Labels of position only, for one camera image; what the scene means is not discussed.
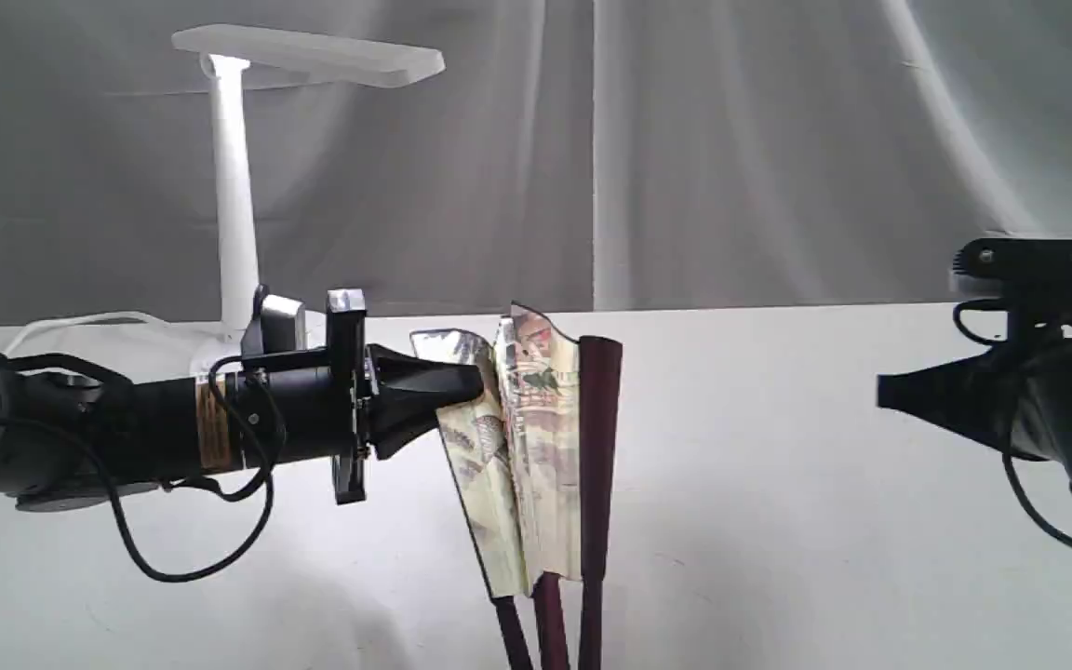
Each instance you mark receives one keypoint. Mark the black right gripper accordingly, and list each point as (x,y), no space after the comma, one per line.
(996,400)

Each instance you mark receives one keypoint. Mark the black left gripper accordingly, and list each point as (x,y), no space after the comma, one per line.
(310,403)

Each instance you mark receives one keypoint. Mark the painted folding paper fan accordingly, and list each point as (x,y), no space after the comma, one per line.
(532,457)

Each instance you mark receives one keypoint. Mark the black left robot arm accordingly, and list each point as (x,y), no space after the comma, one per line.
(70,428)

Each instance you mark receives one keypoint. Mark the white desk lamp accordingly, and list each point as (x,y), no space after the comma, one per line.
(225,52)

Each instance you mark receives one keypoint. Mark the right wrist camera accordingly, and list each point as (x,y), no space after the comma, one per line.
(1030,280)

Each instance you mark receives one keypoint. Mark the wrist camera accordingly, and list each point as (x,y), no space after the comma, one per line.
(1030,280)
(277,325)

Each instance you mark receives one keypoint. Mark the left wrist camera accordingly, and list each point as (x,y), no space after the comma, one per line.
(277,325)

